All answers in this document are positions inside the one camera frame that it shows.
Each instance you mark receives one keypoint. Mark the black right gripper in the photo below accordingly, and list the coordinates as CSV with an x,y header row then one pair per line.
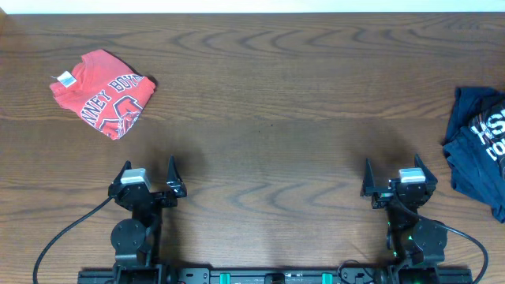
x,y
383,196

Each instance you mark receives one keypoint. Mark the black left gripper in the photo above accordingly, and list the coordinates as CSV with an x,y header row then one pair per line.
x,y
174,184

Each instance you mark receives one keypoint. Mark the red folded t-shirt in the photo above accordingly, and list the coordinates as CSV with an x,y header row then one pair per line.
x,y
104,92

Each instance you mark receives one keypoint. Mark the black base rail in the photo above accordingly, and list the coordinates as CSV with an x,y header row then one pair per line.
x,y
361,275

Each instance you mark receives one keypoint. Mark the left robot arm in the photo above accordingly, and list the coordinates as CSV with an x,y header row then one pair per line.
x,y
136,240

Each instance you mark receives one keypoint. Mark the navy blue t-shirt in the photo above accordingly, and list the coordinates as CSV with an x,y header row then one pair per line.
x,y
474,146

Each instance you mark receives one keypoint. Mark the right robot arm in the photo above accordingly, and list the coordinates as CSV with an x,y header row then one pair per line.
x,y
417,244

